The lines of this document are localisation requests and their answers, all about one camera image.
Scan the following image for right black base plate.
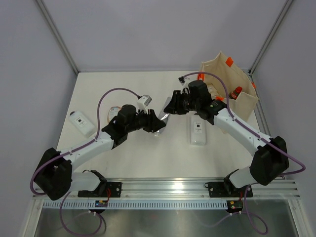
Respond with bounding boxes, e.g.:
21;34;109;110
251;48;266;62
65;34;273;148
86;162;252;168
204;181;253;198

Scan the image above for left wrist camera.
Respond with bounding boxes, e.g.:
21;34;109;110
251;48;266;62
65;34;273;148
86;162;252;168
137;95;152;114

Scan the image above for white rectangular bottle black cap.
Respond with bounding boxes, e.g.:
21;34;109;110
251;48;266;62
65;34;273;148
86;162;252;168
190;115;206;146

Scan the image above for right aluminium frame post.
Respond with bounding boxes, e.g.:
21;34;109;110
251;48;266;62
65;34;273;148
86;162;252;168
248;0;295;76

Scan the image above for clear squeeze tube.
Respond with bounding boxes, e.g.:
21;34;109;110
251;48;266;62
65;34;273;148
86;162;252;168
154;97;171;137

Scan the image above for peach bottle pink cap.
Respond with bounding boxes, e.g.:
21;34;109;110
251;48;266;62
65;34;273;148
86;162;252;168
107;106;121;123

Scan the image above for green bottle red cap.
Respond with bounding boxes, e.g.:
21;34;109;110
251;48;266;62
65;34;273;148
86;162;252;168
229;86;242;100

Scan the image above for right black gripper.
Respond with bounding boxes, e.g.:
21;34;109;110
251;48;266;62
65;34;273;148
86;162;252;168
164;90;200;115

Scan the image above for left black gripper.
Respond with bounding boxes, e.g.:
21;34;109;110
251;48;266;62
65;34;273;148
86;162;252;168
125;107;165;133

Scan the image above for aluminium mounting rail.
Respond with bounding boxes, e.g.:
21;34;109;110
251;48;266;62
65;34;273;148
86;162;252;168
31;178;301;200

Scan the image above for aluminium frame post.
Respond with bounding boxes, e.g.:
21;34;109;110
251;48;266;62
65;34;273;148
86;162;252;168
248;0;295;76
34;0;80;76

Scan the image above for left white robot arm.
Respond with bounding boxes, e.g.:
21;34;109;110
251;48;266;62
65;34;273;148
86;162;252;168
31;105;166;200

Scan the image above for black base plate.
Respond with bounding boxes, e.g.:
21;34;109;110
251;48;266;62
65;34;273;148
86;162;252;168
78;181;122;198
204;181;253;198

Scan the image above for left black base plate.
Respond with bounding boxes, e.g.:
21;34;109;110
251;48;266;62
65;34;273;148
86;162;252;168
78;181;122;198

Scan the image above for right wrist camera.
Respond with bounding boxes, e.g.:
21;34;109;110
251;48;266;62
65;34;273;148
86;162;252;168
178;76;192;88

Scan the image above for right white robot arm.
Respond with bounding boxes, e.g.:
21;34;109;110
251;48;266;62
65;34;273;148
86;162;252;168
164;80;289;196

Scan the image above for white slotted cable duct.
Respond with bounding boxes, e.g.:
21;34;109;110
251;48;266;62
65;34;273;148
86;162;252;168
43;199;228;210

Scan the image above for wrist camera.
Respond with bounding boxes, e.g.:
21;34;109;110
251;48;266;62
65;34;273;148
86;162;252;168
178;76;192;88
137;95;152;114

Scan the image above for left aluminium frame post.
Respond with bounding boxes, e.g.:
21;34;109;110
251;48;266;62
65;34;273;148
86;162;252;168
34;0;80;76

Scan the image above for cream pump bottle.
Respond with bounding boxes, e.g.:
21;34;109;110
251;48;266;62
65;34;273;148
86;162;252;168
207;84;219;99

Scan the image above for canvas tote bag orange handles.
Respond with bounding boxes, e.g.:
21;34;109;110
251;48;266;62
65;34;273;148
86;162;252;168
200;52;258;121

